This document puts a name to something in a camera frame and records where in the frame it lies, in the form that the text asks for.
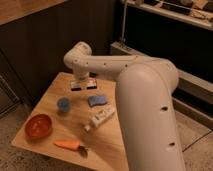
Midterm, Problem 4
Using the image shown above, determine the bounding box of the orange toy carrot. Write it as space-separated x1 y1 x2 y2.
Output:
53 140 88 155

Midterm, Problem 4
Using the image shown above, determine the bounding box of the black and white eraser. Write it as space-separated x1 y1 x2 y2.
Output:
71 80 97 91

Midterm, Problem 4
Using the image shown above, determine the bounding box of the blue cup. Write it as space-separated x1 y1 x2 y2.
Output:
57 97 71 113

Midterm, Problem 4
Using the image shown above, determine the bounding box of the red bowl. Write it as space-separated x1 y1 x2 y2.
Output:
25 114 52 140

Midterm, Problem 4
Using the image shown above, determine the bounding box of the black floor cable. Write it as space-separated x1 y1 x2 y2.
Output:
184 130 213 149

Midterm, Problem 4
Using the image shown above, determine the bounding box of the white tube bottle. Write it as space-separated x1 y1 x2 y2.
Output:
84 106 115 132

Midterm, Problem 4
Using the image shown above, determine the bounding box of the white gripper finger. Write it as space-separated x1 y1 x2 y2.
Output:
72 80 80 86
87 78 95 86

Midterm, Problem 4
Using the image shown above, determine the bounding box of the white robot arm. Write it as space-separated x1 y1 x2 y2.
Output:
63 42 186 171

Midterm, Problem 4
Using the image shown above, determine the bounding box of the grey metal rail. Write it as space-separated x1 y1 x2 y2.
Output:
110 41 213 129

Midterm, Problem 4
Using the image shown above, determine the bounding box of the wooden shelf with items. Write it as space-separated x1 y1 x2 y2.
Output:
120 0 213 32

